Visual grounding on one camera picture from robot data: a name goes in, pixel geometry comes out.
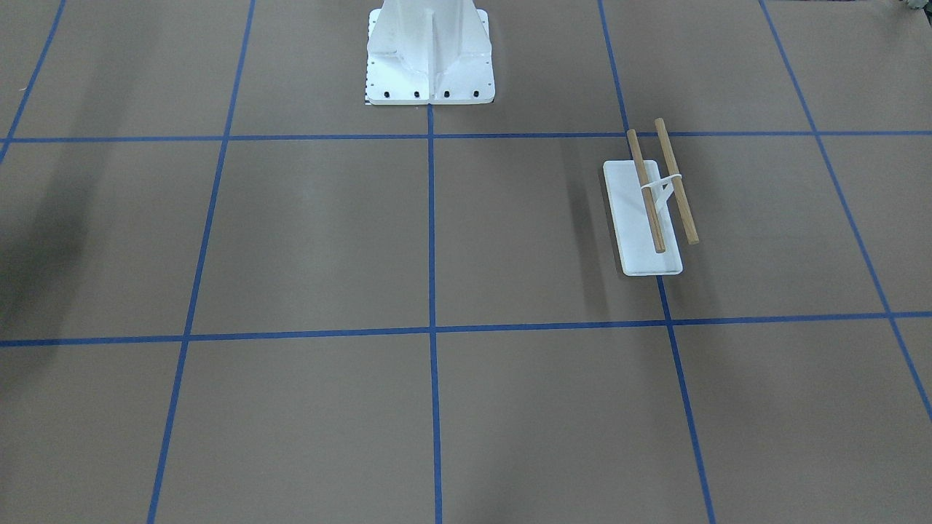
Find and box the white towel rack base tray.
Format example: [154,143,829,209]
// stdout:
[603,160,684,277]

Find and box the wooden rack bar inner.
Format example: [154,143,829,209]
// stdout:
[626,129,666,253]

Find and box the wooden rack bar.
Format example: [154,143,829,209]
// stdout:
[655,117,700,245]
[626,129,666,253]

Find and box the wooden rack bar outer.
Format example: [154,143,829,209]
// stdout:
[655,117,700,245]

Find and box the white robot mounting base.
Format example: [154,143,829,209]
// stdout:
[364,1,496,106]

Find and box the brown table mat blue grid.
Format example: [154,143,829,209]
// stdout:
[2,1,930,523]

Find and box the white rack bracket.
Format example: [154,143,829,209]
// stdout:
[640,173,682,215]

